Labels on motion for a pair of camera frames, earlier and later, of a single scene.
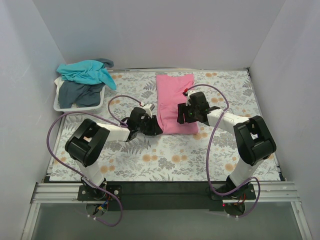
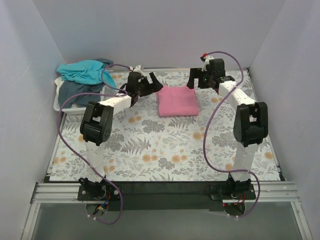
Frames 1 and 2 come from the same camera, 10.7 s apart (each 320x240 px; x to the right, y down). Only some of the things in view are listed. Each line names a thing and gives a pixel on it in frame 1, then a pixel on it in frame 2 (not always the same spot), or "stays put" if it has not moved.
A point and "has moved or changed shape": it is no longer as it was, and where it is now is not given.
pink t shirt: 169,92 has moved or changed shape
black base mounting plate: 166,196 stays put
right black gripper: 182,113 to 197,75
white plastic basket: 74,108 stays put
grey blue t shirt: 82,95 stays put
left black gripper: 152,127 to 147,86
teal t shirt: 91,72 stays put
